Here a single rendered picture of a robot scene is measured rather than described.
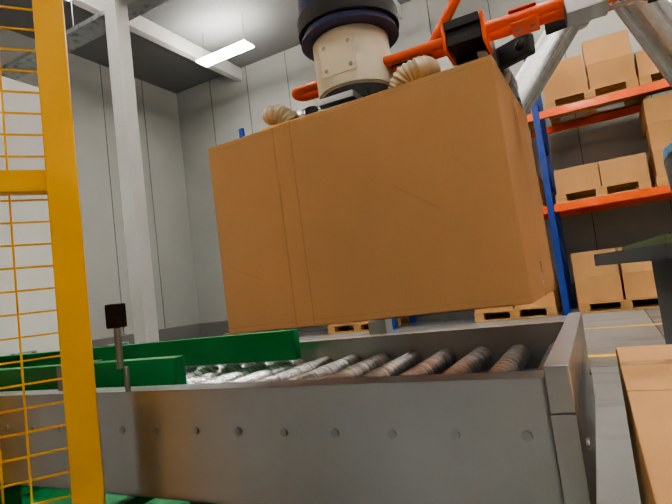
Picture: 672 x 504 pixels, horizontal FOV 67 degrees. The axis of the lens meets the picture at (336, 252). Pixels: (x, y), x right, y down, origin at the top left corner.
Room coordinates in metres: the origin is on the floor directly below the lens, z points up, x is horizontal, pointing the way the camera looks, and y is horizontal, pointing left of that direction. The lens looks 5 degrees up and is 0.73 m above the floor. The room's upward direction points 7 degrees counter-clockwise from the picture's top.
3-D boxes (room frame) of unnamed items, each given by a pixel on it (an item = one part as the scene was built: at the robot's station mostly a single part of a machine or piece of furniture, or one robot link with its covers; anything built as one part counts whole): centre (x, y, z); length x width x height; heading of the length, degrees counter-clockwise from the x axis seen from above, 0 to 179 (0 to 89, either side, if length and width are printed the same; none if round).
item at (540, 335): (1.76, 0.50, 0.50); 2.31 x 0.05 x 0.19; 64
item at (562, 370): (0.94, -0.40, 0.58); 0.70 x 0.03 x 0.06; 154
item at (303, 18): (1.10, -0.09, 1.32); 0.23 x 0.23 x 0.04
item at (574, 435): (0.94, -0.41, 0.47); 0.70 x 0.03 x 0.15; 154
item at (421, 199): (1.10, -0.11, 0.87); 0.60 x 0.40 x 0.40; 62
